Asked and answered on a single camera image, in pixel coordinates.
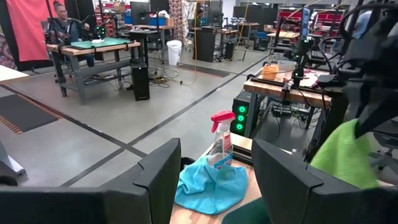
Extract blue microfiber towel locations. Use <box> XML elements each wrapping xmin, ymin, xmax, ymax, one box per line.
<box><xmin>174</xmin><ymin>154</ymin><xmax>249</xmax><ymax>215</ymax></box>

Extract blue storage bin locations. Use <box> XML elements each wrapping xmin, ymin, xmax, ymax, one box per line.
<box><xmin>148</xmin><ymin>16</ymin><xmax>167</xmax><ymax>27</ymax></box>

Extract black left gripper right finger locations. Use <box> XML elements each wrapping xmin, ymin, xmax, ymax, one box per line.
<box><xmin>251</xmin><ymin>139</ymin><xmax>398</xmax><ymax>224</ymax></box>

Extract wooden neighbouring workbench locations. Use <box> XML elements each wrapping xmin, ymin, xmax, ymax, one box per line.
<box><xmin>243</xmin><ymin>67</ymin><xmax>333</xmax><ymax>139</ymax></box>

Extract black striped floor mat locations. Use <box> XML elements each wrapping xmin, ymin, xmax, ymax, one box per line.
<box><xmin>176</xmin><ymin>63</ymin><xmax>231</xmax><ymax>79</ymax></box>

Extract green cutting mat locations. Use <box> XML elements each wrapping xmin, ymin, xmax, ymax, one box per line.
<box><xmin>70</xmin><ymin>37</ymin><xmax>133</xmax><ymax>50</ymax></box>

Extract black aluminium table frame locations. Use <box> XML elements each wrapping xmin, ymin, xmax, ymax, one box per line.
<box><xmin>231</xmin><ymin>144</ymin><xmax>254</xmax><ymax>166</ymax></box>

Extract white trash bin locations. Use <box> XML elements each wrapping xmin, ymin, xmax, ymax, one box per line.
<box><xmin>166</xmin><ymin>39</ymin><xmax>183</xmax><ymax>66</ymax></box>

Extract white tabletop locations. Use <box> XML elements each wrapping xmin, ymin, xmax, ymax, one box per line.
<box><xmin>0</xmin><ymin>64</ymin><xmax>30</xmax><ymax>84</ymax></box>

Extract black cabinet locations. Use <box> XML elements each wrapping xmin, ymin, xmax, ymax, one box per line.
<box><xmin>192</xmin><ymin>27</ymin><xmax>218</xmax><ymax>63</ymax></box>

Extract orange plastic container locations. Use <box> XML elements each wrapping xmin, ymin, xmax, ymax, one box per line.
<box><xmin>261</xmin><ymin>63</ymin><xmax>280</xmax><ymax>81</ymax></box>

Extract person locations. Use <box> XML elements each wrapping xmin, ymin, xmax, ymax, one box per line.
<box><xmin>46</xmin><ymin>0</ymin><xmax>96</xmax><ymax>68</ymax></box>
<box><xmin>195</xmin><ymin>8</ymin><xmax>205</xmax><ymax>28</ymax></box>

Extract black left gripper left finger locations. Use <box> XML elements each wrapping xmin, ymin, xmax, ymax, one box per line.
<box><xmin>0</xmin><ymin>138</ymin><xmax>182</xmax><ymax>224</ymax></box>

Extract wooden desk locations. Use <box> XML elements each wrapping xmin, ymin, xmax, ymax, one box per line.
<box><xmin>124</xmin><ymin>24</ymin><xmax>177</xmax><ymax>68</ymax></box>

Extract large black floor mat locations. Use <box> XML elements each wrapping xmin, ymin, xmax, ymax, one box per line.
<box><xmin>0</xmin><ymin>94</ymin><xmax>60</xmax><ymax>135</ymax></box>

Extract computer tower green lights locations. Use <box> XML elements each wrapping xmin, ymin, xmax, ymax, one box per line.
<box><xmin>231</xmin><ymin>92</ymin><xmax>261</xmax><ymax>138</ymax></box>

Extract green microfiber towel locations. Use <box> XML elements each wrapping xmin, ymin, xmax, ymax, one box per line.
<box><xmin>310</xmin><ymin>119</ymin><xmax>381</xmax><ymax>190</ymax></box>

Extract black computer tower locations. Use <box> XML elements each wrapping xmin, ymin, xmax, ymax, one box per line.
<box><xmin>131</xmin><ymin>60</ymin><xmax>151</xmax><ymax>101</ymax></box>

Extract dark patterned curtain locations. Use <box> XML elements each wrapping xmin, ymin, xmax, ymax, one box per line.
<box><xmin>0</xmin><ymin>26</ymin><xmax>18</xmax><ymax>71</ymax></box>

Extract clear spray bottle red trigger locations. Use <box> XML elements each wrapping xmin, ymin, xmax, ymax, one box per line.
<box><xmin>206</xmin><ymin>110</ymin><xmax>236</xmax><ymax>170</ymax></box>

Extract floor cable bundle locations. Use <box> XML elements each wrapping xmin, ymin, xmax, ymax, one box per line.
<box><xmin>148</xmin><ymin>57</ymin><xmax>200</xmax><ymax>88</ymax></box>

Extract grey leg workbench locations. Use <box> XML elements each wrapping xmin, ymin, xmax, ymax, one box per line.
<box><xmin>46</xmin><ymin>40</ymin><xmax>142</xmax><ymax>105</ymax></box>

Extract red curtain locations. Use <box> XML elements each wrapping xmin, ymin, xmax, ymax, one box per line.
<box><xmin>5</xmin><ymin>0</ymin><xmax>67</xmax><ymax>63</ymax></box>

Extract black computer monitor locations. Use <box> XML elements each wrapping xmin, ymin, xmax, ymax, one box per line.
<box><xmin>129</xmin><ymin>1</ymin><xmax>152</xmax><ymax>26</ymax></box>

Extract red storage shelving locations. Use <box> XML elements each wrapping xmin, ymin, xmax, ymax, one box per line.
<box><xmin>277</xmin><ymin>9</ymin><xmax>345</xmax><ymax>34</ymax></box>

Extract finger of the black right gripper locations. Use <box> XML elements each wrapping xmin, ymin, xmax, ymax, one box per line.
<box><xmin>354</xmin><ymin>90</ymin><xmax>398</xmax><ymax>139</ymax></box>

